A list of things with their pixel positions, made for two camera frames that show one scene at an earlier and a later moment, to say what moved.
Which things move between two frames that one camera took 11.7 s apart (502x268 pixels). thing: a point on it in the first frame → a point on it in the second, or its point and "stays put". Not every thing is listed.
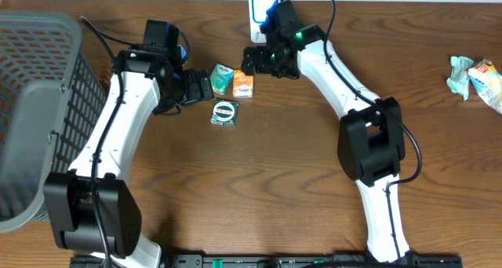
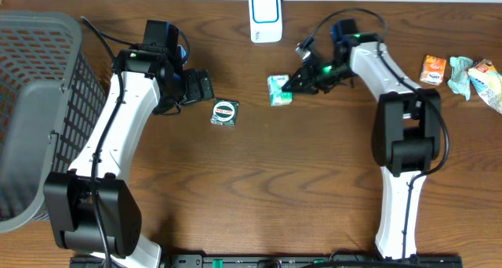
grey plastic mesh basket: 51,99 stays put
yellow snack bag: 488,83 stays put
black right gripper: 256,67 → 305,84
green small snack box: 220,77 → 277,96
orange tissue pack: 242,85 → 433,70
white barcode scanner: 260,1 stays put
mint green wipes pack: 460,80 stays put
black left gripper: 194,77 stays put
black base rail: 278,261 stays put
